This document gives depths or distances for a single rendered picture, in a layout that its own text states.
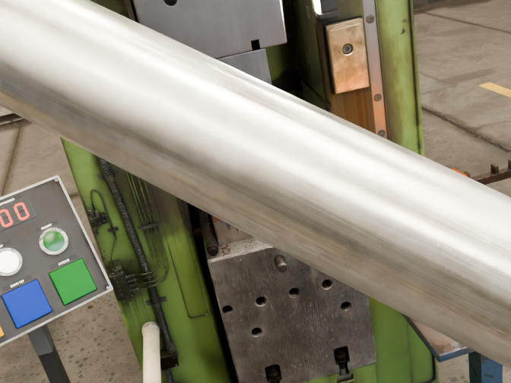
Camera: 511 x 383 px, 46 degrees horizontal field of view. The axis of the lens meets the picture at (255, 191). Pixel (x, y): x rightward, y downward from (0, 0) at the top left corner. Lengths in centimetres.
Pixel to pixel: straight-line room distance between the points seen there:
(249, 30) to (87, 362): 186
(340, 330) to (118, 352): 138
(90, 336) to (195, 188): 263
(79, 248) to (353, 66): 78
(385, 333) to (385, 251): 165
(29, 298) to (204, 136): 104
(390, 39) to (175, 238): 76
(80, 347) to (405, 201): 265
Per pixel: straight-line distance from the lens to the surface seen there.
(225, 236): 148
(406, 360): 206
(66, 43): 36
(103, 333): 294
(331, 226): 32
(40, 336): 151
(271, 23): 133
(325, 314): 159
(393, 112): 163
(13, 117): 686
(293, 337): 161
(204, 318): 178
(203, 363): 188
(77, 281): 134
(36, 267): 134
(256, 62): 134
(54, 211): 136
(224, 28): 131
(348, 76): 153
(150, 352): 167
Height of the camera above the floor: 166
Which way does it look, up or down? 26 degrees down
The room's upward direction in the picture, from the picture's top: 12 degrees counter-clockwise
